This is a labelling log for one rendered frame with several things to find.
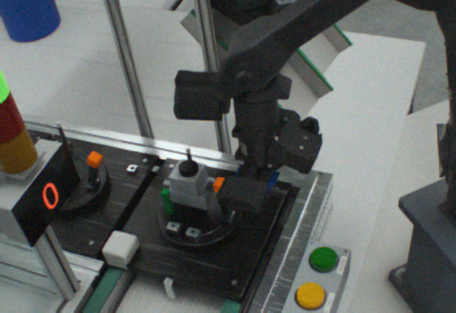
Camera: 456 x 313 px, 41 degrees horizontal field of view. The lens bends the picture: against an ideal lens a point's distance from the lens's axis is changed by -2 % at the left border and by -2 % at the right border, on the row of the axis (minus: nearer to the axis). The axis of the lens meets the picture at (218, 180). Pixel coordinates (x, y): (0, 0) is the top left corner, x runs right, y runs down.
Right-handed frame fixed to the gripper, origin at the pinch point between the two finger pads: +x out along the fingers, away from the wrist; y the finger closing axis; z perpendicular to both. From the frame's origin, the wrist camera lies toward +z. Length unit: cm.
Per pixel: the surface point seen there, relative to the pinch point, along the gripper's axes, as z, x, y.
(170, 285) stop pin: -11.5, 13.2, -13.1
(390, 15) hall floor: -17, 109, 221
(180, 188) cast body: -13.0, 3.2, -2.1
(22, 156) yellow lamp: -21.7, -18.6, -19.9
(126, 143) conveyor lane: -34.4, 14.2, 15.0
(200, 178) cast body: -10.2, 1.9, -0.2
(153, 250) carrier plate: -16.8, 12.6, -8.1
